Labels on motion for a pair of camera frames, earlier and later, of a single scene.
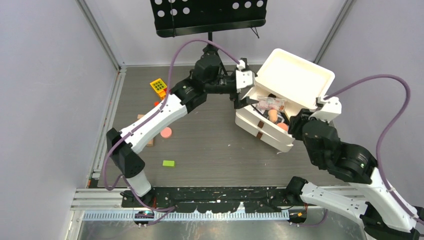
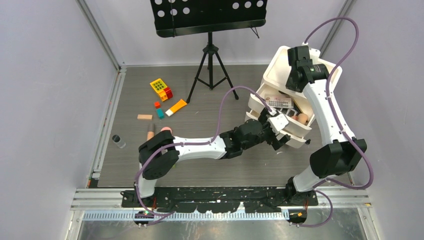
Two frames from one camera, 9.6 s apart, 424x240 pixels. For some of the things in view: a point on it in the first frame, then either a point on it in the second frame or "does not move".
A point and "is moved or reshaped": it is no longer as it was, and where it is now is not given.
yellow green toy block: [158, 85] does not move
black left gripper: [238, 103] → [275, 144]
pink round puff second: [166, 132] does not move
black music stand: [176, 18] does not move
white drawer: [271, 113] is moved or reshaped
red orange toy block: [162, 94] does not move
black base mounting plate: [218, 199] does not move
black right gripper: [294, 120] → [289, 86]
